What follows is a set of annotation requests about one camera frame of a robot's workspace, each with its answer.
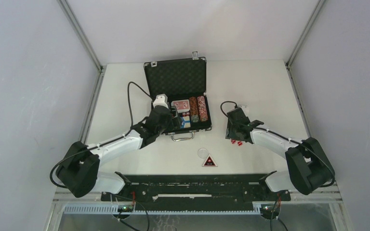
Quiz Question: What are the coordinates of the red dice group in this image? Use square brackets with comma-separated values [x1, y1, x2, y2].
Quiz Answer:
[231, 140, 243, 146]

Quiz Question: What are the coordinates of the blue playing card box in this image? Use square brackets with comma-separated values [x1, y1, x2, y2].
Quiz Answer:
[180, 115, 191, 128]

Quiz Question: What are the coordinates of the red playing card deck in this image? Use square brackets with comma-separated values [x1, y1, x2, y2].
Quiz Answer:
[171, 99, 190, 113]

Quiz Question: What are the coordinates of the black aluminium poker case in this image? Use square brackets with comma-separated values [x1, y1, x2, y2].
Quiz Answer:
[144, 51, 212, 138]

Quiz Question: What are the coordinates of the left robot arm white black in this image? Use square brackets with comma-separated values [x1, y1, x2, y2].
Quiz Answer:
[50, 105, 181, 201]

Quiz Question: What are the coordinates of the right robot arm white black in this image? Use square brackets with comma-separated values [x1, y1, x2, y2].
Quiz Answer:
[225, 107, 335, 200]

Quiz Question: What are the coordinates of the orange chip row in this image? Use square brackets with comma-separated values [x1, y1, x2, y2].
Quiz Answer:
[189, 97, 199, 118]

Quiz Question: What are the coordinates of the red-white chip row top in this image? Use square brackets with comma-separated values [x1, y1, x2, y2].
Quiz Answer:
[197, 96, 209, 122]

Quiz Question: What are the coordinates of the white dealer button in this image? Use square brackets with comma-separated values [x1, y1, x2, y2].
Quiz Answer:
[197, 148, 209, 159]

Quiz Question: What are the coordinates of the red black triangle card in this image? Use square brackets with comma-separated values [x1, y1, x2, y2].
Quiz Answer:
[202, 155, 218, 167]

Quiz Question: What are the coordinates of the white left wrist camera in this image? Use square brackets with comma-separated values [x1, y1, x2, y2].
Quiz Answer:
[152, 94, 169, 109]

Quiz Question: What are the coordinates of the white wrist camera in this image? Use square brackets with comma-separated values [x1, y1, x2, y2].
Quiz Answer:
[239, 104, 250, 116]
[152, 94, 169, 109]

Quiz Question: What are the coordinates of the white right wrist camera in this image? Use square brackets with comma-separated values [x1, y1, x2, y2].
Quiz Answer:
[239, 104, 250, 116]

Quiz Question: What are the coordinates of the left black cable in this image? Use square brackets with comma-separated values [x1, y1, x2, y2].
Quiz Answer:
[49, 81, 154, 189]

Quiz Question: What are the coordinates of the black mounting rail base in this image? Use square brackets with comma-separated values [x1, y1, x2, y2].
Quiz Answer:
[100, 174, 291, 213]

